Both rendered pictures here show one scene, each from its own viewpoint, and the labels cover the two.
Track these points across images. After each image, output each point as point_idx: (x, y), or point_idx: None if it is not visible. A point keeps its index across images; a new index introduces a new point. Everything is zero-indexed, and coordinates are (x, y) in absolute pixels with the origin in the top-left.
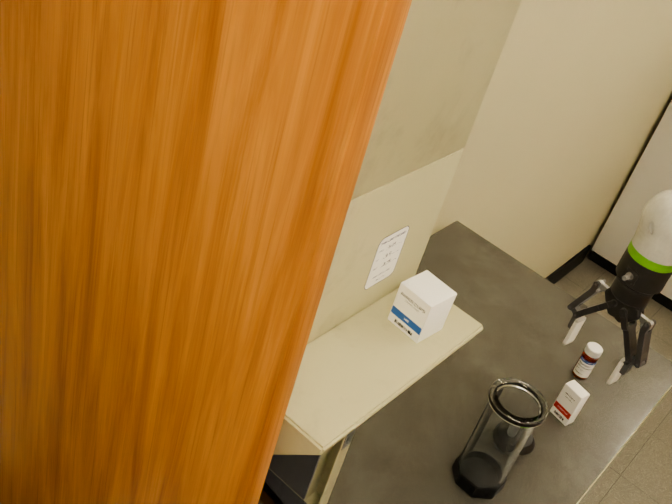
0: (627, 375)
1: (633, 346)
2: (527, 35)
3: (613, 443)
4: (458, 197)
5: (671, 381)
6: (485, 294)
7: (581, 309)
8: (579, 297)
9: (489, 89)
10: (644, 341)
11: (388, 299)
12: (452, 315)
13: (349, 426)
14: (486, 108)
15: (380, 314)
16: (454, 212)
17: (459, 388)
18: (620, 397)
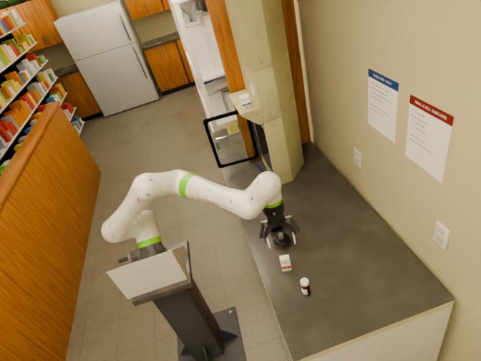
0: (298, 319)
1: (265, 231)
2: None
3: (266, 281)
4: (468, 294)
5: (288, 344)
6: (372, 278)
7: (295, 230)
8: (295, 221)
9: (471, 219)
10: (260, 226)
11: (255, 103)
12: (245, 110)
13: (230, 97)
14: (474, 236)
15: (251, 102)
16: (468, 305)
17: (312, 237)
18: (287, 303)
